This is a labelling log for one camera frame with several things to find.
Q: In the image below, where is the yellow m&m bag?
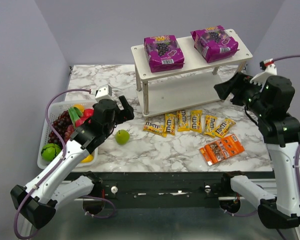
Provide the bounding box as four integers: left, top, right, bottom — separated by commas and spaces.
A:
143, 121, 167, 138
190, 110, 203, 133
214, 118, 236, 138
177, 110, 190, 132
164, 113, 176, 136
203, 114, 218, 138

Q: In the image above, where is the purple grape candy bag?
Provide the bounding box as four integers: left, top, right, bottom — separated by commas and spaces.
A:
143, 35, 185, 73
190, 25, 239, 63

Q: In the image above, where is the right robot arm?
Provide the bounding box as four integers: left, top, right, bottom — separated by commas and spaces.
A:
214, 72, 300, 229

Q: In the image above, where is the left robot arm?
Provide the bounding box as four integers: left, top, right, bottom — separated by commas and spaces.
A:
10, 95, 134, 229

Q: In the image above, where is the white two-tier shelf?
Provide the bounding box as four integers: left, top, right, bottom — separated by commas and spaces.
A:
131, 29, 253, 118

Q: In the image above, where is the red apple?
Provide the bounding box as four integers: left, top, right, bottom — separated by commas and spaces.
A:
83, 108, 94, 118

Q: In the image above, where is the red dragon fruit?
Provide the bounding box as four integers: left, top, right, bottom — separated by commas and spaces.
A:
75, 116, 90, 128

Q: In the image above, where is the green pear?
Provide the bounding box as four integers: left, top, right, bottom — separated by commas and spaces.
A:
115, 130, 130, 145

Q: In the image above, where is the orange fruit top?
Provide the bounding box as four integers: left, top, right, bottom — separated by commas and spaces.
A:
73, 104, 85, 113

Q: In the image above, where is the purple grape bunch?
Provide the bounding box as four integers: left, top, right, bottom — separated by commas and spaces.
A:
48, 110, 75, 149

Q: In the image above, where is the orange snack package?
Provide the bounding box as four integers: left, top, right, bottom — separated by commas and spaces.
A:
199, 134, 245, 166

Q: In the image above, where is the yellow orange fruit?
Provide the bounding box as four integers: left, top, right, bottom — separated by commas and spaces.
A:
80, 154, 94, 164

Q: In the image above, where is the white plastic fruit basket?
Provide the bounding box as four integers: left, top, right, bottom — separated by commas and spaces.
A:
37, 99, 98, 172

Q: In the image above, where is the small green watermelon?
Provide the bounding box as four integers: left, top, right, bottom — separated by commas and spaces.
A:
40, 143, 62, 162

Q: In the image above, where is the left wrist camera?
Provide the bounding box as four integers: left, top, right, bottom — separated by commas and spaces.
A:
95, 84, 113, 102

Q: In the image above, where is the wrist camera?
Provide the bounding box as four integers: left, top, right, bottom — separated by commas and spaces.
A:
95, 84, 113, 102
249, 58, 277, 86

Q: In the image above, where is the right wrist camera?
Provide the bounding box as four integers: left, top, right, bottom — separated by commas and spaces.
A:
249, 58, 277, 86

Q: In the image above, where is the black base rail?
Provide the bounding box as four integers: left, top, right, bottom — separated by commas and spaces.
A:
62, 171, 276, 208

